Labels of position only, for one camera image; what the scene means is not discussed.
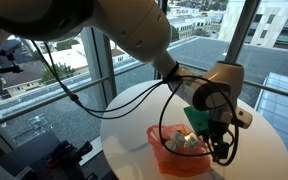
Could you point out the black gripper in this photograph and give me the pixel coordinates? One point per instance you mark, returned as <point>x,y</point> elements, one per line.
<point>219,130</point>

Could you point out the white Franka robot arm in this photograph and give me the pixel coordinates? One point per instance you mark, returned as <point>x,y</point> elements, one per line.
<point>134,23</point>

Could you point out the orange plastic bag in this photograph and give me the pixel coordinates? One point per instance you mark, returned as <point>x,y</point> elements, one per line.
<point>180,165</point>

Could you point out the white item in bowl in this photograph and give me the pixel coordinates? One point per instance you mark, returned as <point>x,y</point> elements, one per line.
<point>178,140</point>

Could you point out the black metal equipment rig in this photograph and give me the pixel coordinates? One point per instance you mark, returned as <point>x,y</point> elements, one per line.
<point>50,160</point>

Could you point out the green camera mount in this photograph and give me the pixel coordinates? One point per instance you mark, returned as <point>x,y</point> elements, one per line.
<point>198,119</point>

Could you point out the black camera on stand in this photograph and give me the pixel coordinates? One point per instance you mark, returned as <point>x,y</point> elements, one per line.
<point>10,46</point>

